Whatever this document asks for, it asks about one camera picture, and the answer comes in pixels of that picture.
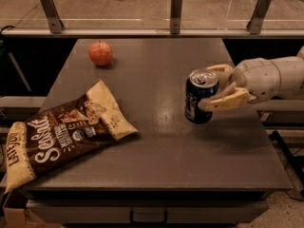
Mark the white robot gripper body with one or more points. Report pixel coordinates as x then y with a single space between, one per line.
260 77

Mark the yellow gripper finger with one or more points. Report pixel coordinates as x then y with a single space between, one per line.
230 98
223 72

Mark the blue pepsi can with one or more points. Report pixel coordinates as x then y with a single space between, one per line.
201 84

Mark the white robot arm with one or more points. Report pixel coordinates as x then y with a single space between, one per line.
292 76

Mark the red apple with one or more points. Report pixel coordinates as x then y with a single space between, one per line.
100 53

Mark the brown and yellow chip bag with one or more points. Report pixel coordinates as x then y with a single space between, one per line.
63 133

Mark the white horizontal railing ledge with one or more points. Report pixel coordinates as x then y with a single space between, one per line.
158 33

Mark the cardboard box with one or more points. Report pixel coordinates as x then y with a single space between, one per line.
18 216

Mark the right metal railing bracket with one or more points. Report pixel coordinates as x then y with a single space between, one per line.
255 24

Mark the metal railing bracket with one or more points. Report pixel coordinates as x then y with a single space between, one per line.
53 20
255 24
175 16

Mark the middle metal railing bracket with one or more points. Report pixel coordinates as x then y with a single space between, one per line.
175 16

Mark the left metal railing bracket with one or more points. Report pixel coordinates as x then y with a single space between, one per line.
53 20

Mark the grey drawer with black handle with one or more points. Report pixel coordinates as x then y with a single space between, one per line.
147 211

